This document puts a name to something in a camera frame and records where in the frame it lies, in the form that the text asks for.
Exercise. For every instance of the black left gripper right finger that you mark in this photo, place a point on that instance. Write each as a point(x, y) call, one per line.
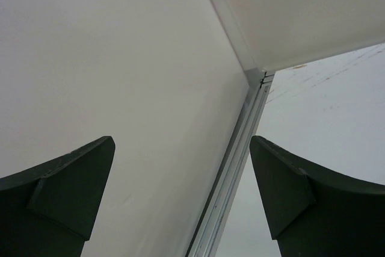
point(314, 211)

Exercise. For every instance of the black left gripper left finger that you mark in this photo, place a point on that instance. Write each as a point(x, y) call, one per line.
point(50, 209)

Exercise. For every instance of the aluminium frame rail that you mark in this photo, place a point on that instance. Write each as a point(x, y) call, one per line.
point(212, 221)

